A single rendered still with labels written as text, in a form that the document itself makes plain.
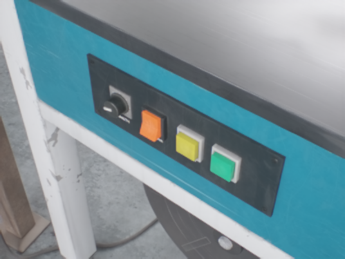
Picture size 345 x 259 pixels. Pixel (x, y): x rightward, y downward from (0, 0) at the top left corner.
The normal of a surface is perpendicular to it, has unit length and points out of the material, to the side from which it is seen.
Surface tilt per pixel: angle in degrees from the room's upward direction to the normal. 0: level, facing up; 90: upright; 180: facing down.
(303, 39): 0
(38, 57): 90
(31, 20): 90
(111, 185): 0
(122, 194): 0
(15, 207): 90
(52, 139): 90
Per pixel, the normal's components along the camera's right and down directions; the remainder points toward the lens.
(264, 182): -0.63, 0.55
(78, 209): 0.78, 0.44
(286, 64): 0.00, -0.71
